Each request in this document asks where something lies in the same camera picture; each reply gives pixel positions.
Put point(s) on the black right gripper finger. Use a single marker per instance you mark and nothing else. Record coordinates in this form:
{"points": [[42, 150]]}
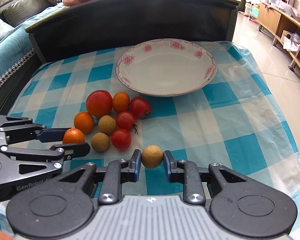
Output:
{"points": [[65, 207], [237, 205]]}

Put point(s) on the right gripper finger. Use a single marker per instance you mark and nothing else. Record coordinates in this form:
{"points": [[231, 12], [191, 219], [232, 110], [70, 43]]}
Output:
{"points": [[20, 129], [58, 153]]}

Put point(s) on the small orange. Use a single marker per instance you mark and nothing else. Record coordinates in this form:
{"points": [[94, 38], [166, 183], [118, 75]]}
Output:
{"points": [[121, 102], [84, 122], [73, 135]]}

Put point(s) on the brown longan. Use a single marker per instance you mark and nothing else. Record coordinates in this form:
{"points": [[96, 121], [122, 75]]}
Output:
{"points": [[107, 124], [151, 156], [100, 142]]}

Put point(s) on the red cherry tomato bottom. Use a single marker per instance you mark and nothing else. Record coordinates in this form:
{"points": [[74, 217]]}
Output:
{"points": [[121, 139]]}

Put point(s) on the large red tomato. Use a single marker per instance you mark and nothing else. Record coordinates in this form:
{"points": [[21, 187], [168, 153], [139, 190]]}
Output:
{"points": [[99, 103]]}

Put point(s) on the red cherry tomato with stem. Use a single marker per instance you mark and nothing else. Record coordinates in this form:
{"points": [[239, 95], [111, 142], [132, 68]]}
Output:
{"points": [[127, 120]]}

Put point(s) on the small orange top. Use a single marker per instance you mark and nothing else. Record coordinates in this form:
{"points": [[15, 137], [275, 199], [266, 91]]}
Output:
{"points": [[121, 102]]}

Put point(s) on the blue checkered tablecloth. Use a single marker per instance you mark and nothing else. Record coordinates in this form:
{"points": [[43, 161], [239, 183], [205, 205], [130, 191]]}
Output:
{"points": [[234, 120]]}

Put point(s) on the red cherry tomato right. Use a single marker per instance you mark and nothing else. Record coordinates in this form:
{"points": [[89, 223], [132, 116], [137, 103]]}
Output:
{"points": [[140, 107]]}

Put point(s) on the blue sofa blanket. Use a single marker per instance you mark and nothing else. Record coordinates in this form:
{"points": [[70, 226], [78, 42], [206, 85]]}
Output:
{"points": [[16, 48]]}

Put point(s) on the green leather sofa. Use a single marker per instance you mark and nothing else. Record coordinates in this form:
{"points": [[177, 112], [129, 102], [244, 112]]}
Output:
{"points": [[15, 12]]}

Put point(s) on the black wooden table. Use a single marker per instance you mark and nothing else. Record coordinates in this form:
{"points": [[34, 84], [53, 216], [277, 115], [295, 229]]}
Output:
{"points": [[105, 24]]}

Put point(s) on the white floral plate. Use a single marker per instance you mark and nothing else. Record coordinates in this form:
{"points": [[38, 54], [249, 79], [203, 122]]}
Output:
{"points": [[166, 67]]}

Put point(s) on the wooden tv cabinet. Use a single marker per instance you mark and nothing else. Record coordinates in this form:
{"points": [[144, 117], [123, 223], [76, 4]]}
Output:
{"points": [[283, 27]]}

